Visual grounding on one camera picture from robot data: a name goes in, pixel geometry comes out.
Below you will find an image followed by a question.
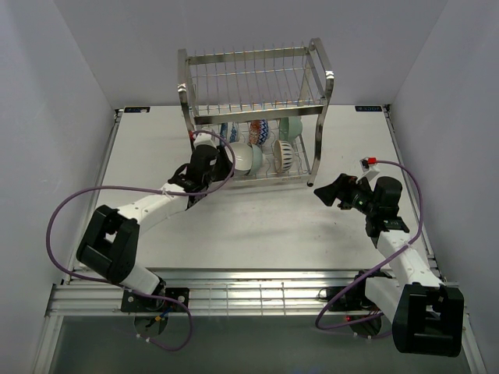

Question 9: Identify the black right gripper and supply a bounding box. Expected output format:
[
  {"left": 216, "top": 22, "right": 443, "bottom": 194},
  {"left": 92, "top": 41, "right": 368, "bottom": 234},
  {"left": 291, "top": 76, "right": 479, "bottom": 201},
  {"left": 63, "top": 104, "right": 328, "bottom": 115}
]
[{"left": 313, "top": 174, "right": 377, "bottom": 216}]

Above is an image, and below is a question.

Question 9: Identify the white ceramic bowl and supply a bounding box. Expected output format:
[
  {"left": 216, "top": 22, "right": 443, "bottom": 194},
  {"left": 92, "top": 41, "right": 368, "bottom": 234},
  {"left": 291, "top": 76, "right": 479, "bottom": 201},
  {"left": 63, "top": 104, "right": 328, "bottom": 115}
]
[{"left": 225, "top": 143, "right": 253, "bottom": 176}]

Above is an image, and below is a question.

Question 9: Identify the light green ceramic bowl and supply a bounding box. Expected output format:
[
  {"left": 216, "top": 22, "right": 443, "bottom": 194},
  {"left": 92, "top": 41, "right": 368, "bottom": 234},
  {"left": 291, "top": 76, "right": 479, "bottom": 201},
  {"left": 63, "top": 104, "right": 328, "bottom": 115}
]
[{"left": 246, "top": 143, "right": 265, "bottom": 175}]

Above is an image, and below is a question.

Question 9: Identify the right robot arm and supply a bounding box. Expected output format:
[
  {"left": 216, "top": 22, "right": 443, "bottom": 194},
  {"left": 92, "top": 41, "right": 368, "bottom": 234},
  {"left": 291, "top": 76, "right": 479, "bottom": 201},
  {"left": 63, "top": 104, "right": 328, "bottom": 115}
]
[{"left": 314, "top": 174, "right": 464, "bottom": 357}]

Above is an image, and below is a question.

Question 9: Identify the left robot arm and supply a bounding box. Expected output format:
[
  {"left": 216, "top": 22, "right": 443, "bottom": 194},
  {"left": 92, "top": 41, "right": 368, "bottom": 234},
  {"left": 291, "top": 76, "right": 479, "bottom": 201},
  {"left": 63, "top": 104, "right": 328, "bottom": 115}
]
[{"left": 76, "top": 144, "right": 235, "bottom": 312}]

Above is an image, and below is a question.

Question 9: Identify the stainless steel dish rack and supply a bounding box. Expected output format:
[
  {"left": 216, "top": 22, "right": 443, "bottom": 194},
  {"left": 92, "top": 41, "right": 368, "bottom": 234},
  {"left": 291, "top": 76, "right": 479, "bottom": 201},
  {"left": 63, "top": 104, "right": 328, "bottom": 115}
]
[{"left": 177, "top": 37, "right": 334, "bottom": 187}]

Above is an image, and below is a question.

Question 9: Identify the blue patterned white bowl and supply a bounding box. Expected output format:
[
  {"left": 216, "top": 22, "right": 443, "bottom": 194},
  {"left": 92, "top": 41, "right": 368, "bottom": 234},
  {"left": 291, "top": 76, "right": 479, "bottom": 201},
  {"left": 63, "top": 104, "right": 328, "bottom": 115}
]
[{"left": 219, "top": 122, "right": 240, "bottom": 143}]

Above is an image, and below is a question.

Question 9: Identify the red blue zigzag bowl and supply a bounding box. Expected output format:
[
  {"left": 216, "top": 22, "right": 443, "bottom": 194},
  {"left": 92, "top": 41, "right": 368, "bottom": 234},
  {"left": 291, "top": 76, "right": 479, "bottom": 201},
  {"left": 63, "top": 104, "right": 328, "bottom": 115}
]
[{"left": 249, "top": 119, "right": 270, "bottom": 146}]

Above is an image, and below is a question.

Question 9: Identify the pale green bowl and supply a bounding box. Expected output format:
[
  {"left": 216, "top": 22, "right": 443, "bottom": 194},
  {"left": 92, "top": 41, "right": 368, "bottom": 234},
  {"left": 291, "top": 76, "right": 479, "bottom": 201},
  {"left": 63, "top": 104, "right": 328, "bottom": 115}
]
[{"left": 278, "top": 116, "right": 303, "bottom": 143}]

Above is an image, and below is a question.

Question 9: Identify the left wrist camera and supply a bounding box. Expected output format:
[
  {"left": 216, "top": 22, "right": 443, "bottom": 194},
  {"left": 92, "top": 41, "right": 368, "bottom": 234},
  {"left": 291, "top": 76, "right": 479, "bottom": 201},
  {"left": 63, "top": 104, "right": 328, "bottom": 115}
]
[{"left": 191, "top": 132, "right": 217, "bottom": 148}]

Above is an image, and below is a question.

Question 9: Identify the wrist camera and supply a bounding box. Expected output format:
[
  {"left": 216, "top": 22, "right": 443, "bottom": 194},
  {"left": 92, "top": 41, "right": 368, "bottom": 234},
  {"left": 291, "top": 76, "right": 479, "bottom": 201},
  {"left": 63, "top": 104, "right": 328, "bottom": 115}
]
[
  {"left": 191, "top": 132, "right": 217, "bottom": 148},
  {"left": 358, "top": 157, "right": 380, "bottom": 182}
]

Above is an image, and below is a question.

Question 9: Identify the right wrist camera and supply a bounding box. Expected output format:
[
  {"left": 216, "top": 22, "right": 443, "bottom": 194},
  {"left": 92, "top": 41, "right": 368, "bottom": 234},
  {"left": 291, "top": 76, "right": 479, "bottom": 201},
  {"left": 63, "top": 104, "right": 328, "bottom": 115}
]
[{"left": 358, "top": 157, "right": 380, "bottom": 182}]

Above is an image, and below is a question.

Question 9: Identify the aluminium frame rail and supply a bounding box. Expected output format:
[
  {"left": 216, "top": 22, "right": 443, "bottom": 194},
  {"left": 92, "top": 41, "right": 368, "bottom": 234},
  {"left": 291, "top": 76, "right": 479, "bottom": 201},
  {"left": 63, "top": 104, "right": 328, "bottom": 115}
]
[{"left": 46, "top": 270, "right": 359, "bottom": 316}]

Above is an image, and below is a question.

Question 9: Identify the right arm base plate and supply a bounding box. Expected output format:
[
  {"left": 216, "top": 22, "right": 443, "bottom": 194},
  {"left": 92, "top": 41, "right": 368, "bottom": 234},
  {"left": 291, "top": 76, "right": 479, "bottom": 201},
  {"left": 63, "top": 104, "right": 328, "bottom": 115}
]
[{"left": 314, "top": 280, "right": 392, "bottom": 339}]

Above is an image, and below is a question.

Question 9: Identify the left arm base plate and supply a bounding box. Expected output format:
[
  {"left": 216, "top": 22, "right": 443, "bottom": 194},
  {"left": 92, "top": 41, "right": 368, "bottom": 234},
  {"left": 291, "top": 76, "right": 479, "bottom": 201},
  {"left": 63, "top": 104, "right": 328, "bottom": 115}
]
[{"left": 120, "top": 288, "right": 190, "bottom": 313}]

